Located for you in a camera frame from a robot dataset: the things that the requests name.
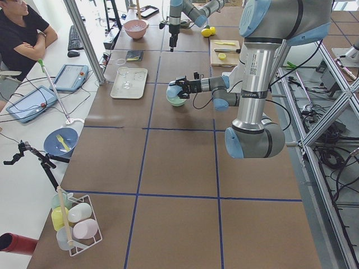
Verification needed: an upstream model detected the mint green bowl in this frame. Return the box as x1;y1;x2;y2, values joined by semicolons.
167;96;186;107

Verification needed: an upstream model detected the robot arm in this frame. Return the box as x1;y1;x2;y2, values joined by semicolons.
167;1;332;159
159;0;225;52

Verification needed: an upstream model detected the red cylinder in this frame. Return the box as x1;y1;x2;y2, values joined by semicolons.
1;233;38;256

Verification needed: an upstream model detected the black computer mouse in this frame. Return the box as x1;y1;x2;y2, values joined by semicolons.
67;50;80;58

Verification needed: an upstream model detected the pink bowl of ice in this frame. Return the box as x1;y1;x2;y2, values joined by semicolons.
123;20;149;39

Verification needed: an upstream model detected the white cup in rack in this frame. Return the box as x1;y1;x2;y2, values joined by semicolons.
67;202;92;223

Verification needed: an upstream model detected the light blue plastic cup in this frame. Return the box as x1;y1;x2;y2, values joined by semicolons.
166;85;182;99

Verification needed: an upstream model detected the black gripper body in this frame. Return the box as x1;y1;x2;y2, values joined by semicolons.
169;25;180;48
169;72;202;99

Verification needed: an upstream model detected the pale green cup in rack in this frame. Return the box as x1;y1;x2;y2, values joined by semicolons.
51;192;73;210

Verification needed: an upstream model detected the yellow cup in rack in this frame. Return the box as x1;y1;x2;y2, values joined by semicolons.
51;206;65;231

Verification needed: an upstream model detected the black keyboard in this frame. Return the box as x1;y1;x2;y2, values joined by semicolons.
67;25;84;51

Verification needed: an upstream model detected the clear wine glass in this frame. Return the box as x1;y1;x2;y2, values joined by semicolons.
117;66;132;89

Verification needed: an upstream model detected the yellow plastic fork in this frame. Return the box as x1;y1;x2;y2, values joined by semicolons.
56;134;70;152

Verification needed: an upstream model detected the white wire cup rack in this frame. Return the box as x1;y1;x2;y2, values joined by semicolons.
51;185;103;258

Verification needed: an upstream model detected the yellow plastic knife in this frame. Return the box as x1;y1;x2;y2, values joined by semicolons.
214;41;236;46

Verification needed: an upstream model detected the black camera tripod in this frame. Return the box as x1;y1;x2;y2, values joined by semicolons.
3;141;71;193

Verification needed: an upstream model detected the pink cup in rack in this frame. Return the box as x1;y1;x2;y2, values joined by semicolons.
73;219;98;239

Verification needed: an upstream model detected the lemon half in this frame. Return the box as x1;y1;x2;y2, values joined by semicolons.
218;53;227;61

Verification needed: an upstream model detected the yellow lemon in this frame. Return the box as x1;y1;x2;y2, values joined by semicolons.
201;28;213;38
210;26;216;35

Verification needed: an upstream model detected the cream bear serving tray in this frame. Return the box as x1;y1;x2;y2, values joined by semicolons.
110;67;148;99

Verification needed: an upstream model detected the seated person in black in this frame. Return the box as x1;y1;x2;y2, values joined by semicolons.
1;1;58;81

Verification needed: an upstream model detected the blue teach pendant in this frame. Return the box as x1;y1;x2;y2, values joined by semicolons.
53;64;89;92
6;86;58;123

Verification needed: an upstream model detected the wooden cutting board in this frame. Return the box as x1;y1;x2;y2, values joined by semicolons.
210;40;241;67

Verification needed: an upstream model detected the large blue bowl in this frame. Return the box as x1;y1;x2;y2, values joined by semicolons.
43;128;79;158

